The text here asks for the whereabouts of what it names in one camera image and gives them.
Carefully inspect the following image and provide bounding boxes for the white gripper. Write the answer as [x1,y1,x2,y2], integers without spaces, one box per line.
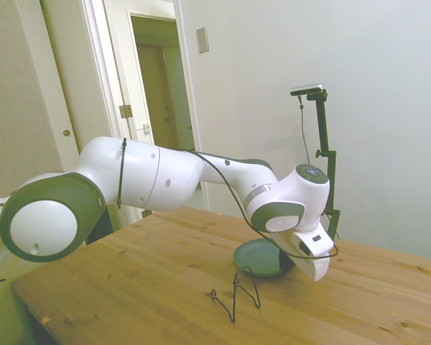
[279,251,331,282]

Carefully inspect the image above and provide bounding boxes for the blue-grey round plate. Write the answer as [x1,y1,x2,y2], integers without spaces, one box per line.
[233,239,295,278]

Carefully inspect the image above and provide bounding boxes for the brown wooden hallway door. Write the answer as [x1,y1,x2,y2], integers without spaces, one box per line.
[136,43,182,150]

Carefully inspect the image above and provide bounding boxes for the white open door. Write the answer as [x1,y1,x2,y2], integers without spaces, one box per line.
[128,12,155,224]

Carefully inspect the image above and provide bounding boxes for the beige sliding closet door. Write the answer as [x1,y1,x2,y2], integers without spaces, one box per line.
[0,0,83,198]
[41,0,116,152]

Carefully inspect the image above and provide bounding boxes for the black wire plate stand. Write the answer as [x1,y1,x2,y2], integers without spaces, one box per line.
[210,266,261,324]

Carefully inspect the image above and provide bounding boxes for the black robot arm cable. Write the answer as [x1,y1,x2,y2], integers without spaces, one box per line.
[188,149,340,259]

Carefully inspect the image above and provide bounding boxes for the black camera stand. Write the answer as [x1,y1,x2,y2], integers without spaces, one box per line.
[306,89,341,239]

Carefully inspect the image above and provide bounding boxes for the silver black camera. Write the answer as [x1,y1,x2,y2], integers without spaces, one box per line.
[289,83,325,97]

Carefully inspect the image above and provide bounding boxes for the black cable strap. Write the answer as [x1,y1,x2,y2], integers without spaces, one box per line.
[116,137,128,210]

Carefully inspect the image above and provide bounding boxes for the black robot mount post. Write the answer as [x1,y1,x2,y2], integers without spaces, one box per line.
[85,206,113,245]

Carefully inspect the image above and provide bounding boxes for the grey wall switch plate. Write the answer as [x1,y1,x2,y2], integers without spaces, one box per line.
[195,27,210,55]

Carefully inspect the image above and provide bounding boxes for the white door frame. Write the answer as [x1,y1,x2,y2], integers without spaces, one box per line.
[80,0,211,224]

